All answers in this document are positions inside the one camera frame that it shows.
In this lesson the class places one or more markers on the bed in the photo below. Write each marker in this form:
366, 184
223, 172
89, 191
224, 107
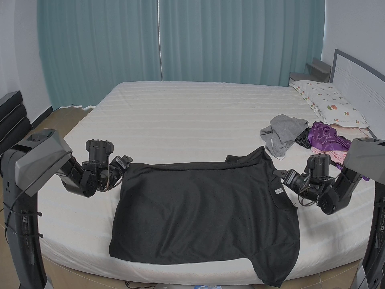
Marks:
195, 122

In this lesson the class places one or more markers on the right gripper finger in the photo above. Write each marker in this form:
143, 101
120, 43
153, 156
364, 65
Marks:
282, 173

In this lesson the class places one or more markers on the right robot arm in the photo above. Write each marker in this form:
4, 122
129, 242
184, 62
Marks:
361, 158

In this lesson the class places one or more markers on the black chest of drawers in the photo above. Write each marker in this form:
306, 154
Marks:
13, 122

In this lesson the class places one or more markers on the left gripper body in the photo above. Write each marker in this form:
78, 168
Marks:
120, 162

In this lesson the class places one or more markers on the black T-shirt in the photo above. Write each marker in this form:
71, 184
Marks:
195, 209

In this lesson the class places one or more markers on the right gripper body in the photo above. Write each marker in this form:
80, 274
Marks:
291, 179

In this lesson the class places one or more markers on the pink garment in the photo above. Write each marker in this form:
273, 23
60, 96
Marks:
330, 157

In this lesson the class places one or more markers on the blue-green curtain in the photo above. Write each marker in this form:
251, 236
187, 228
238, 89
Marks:
99, 41
240, 32

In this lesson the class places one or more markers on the purple garment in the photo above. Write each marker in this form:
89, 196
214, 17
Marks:
326, 137

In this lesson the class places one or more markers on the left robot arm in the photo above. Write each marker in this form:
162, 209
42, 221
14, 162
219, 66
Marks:
39, 161

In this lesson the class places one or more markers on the white printed pillow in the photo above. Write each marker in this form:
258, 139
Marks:
327, 101

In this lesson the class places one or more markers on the black shiny garment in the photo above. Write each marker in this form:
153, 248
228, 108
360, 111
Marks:
303, 140

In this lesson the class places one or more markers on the grey bedside table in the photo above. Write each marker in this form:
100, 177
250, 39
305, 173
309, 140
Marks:
312, 71

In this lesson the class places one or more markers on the grey garment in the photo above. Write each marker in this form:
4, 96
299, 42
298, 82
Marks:
282, 131

